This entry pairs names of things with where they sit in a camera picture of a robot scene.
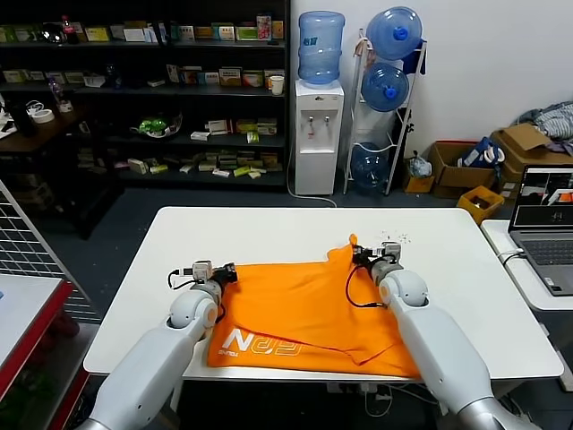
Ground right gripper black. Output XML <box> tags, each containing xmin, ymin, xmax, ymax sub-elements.
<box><xmin>351</xmin><ymin>245</ymin><xmax>382</xmax><ymax>270</ymax></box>

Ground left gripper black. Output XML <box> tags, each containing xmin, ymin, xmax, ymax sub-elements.
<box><xmin>213</xmin><ymin>262</ymin><xmax>239</xmax><ymax>286</ymax></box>

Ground orange t-shirt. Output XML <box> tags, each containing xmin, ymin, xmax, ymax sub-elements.
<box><xmin>206</xmin><ymin>232</ymin><xmax>424</xmax><ymax>380</ymax></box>

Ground pile of grey clothes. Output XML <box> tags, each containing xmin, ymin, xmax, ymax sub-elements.
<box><xmin>517</xmin><ymin>100</ymin><xmax>573</xmax><ymax>155</ymax></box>

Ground small cardboard box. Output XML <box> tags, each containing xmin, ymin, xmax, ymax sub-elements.
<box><xmin>401</xmin><ymin>170</ymin><xmax>435</xmax><ymax>194</ymax></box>

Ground blue water jug lying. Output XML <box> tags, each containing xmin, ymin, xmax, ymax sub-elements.
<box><xmin>365</xmin><ymin>5</ymin><xmax>423</xmax><ymax>62</ymax></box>
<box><xmin>350</xmin><ymin>142</ymin><xmax>389</xmax><ymax>188</ymax></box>
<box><xmin>360</xmin><ymin>62</ymin><xmax>409</xmax><ymax>113</ymax></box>

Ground white water dispenser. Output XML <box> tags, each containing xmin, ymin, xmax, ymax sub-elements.
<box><xmin>293</xmin><ymin>79</ymin><xmax>345</xmax><ymax>196</ymax></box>

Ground grey plastic bag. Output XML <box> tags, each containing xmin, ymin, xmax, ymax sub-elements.
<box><xmin>405</xmin><ymin>150</ymin><xmax>433</xmax><ymax>177</ymax></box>

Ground yellow plastic bin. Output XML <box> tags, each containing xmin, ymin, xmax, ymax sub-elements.
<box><xmin>456</xmin><ymin>185</ymin><xmax>505</xmax><ymax>224</ymax></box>

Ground open brown cardboard box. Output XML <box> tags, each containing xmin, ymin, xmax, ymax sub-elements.
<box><xmin>427</xmin><ymin>141</ymin><xmax>498</xmax><ymax>200</ymax></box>

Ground small white side table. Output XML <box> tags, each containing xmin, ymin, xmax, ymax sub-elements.
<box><xmin>479</xmin><ymin>219</ymin><xmax>573</xmax><ymax>391</ymax></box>

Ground green plastic bag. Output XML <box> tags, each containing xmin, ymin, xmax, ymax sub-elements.
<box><xmin>130</xmin><ymin>114</ymin><xmax>184</xmax><ymax>140</ymax></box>

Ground grey laptop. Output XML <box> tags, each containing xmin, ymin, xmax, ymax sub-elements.
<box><xmin>507</xmin><ymin>164</ymin><xmax>573</xmax><ymax>297</ymax></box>

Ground black shelving unit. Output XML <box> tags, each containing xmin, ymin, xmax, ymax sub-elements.
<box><xmin>0</xmin><ymin>0</ymin><xmax>291</xmax><ymax>194</ymax></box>

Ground orange white box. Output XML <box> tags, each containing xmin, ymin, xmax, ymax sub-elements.
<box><xmin>218</xmin><ymin>66</ymin><xmax>244</xmax><ymax>87</ymax></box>

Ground cardboard box with flap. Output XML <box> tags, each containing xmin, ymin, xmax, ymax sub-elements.
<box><xmin>489</xmin><ymin>123</ymin><xmax>573</xmax><ymax>200</ymax></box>

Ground red-edged white table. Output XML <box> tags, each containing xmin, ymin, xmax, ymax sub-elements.
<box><xmin>0</xmin><ymin>272</ymin><xmax>90</xmax><ymax>430</ymax></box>

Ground pink cloth on rack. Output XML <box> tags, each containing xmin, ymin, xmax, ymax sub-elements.
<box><xmin>352</xmin><ymin>38</ymin><xmax>375</xmax><ymax>67</ymax></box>

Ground upright blue water jug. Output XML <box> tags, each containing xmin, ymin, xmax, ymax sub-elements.
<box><xmin>297</xmin><ymin>11</ymin><xmax>346</xmax><ymax>86</ymax></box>

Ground brown wooden table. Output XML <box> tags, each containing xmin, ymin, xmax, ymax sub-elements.
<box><xmin>0</xmin><ymin>106</ymin><xmax>126</xmax><ymax>242</ymax></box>

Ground clear plastic bottle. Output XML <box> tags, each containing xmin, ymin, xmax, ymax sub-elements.
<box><xmin>47</xmin><ymin>78</ymin><xmax>64</xmax><ymax>108</ymax></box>

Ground cola bottle red cap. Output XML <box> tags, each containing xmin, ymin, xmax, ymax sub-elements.
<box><xmin>61</xmin><ymin>15</ymin><xmax>81</xmax><ymax>46</ymax></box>

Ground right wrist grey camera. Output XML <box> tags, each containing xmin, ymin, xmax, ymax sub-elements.
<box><xmin>379</xmin><ymin>241</ymin><xmax>402</xmax><ymax>265</ymax></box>

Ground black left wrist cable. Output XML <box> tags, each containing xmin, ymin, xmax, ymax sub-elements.
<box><xmin>167</xmin><ymin>267</ymin><xmax>196</xmax><ymax>290</ymax></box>

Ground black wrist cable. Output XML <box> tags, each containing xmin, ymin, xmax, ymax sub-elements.
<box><xmin>167</xmin><ymin>267</ymin><xmax>196</xmax><ymax>290</ymax></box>
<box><xmin>346</xmin><ymin>263</ymin><xmax>389</xmax><ymax>310</ymax></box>

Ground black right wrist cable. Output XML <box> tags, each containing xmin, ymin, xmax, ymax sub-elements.
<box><xmin>346</xmin><ymin>263</ymin><xmax>389</xmax><ymax>310</ymax></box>

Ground white dispenser hose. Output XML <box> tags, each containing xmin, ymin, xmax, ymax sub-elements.
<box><xmin>286</xmin><ymin>146</ymin><xmax>338</xmax><ymax>209</ymax></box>

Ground white wire jug rack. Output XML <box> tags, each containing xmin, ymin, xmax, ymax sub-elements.
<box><xmin>342</xmin><ymin>28</ymin><xmax>428</xmax><ymax>196</ymax></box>

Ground blue bag white handles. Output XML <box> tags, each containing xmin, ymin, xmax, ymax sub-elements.
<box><xmin>460</xmin><ymin>136</ymin><xmax>506</xmax><ymax>169</ymax></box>

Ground white wire grid panel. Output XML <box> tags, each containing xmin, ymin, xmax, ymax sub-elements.
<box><xmin>0</xmin><ymin>177</ymin><xmax>102</xmax><ymax>323</ymax></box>

